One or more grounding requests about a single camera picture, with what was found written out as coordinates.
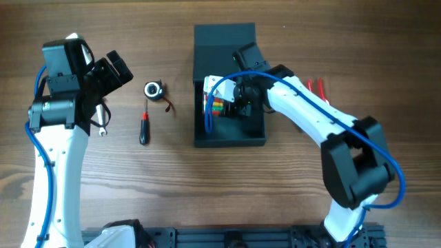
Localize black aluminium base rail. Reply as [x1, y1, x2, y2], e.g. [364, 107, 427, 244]
[81, 223, 385, 248]

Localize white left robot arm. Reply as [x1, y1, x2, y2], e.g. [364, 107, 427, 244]
[21, 33, 133, 247]

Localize small silver wrench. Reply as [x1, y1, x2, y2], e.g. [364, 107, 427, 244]
[96, 105, 107, 136]

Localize black round tape measure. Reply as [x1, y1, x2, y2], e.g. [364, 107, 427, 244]
[143, 80, 173, 112]

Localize red handled pliers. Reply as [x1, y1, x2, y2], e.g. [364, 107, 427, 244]
[307, 77, 330, 105]

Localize orange black multicolour tool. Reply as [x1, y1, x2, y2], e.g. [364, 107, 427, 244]
[203, 94, 226, 116]

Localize black storage box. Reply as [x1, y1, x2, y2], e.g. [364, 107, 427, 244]
[193, 23, 270, 148]

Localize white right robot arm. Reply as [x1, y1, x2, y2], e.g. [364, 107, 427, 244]
[223, 43, 405, 247]

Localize black red handled screwdriver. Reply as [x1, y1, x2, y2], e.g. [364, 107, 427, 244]
[139, 99, 150, 145]

